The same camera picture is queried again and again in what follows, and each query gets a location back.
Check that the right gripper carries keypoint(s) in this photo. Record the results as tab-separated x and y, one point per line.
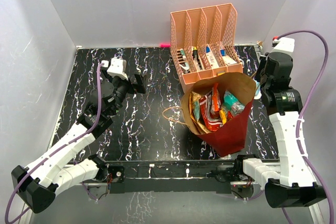
263	62

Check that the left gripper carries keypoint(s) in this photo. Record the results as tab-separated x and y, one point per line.
139	81

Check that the teal snack bag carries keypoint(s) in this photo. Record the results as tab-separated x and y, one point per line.
232	104

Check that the red chips bag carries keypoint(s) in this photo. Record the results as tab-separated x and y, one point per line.
210	105

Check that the red brown paper bag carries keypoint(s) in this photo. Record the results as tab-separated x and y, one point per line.
230	138

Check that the Fox's fruits candy bag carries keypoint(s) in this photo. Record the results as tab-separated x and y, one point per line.
223	115

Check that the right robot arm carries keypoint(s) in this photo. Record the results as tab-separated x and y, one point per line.
291	184

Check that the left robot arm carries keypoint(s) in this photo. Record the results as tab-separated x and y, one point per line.
40	182

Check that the gold snack bag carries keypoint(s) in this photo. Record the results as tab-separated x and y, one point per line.
195	113

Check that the light blue packaged item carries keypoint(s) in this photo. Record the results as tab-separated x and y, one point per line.
257	92

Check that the white blue box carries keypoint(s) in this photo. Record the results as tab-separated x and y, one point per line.
211	57

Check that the peach plastic file organizer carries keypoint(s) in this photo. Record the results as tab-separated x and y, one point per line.
202	43

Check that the black yellow marker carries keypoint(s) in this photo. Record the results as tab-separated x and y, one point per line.
195	57

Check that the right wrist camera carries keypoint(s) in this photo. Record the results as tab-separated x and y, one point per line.
283	45

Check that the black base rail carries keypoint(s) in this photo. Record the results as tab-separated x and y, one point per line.
176	176

